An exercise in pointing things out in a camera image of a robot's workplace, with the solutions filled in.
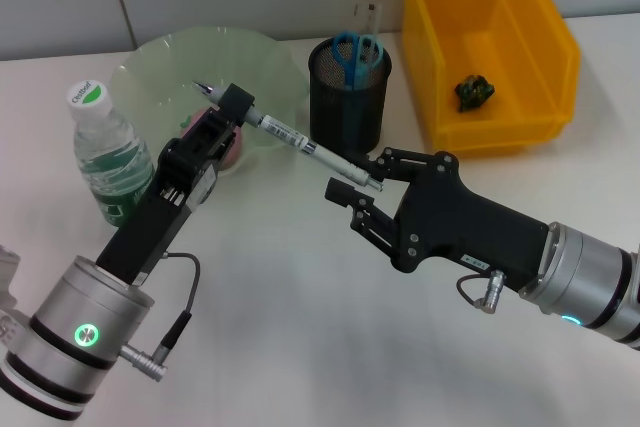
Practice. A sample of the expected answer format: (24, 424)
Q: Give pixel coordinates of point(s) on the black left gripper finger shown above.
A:
(231, 142)
(235, 102)

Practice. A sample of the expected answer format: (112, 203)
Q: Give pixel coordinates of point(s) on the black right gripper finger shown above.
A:
(400, 164)
(370, 217)

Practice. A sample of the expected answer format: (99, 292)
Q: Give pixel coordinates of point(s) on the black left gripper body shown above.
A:
(150, 227)

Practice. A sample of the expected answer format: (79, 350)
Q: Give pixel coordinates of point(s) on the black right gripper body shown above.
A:
(460, 227)

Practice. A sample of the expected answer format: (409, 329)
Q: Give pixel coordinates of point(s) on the pink peach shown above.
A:
(237, 149)

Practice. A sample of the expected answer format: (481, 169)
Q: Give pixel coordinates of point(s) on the silver ballpoint pen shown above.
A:
(290, 136)

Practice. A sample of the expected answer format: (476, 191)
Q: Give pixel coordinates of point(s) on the clear water bottle green label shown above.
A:
(100, 147)

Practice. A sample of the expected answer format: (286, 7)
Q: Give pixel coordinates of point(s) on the green plastic wrapper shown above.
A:
(474, 92)

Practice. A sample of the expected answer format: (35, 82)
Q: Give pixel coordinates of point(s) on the blue scissors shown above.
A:
(352, 67)

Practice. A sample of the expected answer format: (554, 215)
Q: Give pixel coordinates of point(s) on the clear plastic ruler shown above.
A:
(374, 17)

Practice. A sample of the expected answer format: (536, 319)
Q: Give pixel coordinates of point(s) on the black mesh pen holder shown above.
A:
(345, 117)

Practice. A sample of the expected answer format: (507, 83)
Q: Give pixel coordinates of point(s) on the green glass fruit plate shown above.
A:
(160, 67)

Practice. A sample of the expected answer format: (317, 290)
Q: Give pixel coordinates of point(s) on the yellow plastic storage bin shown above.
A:
(465, 72)

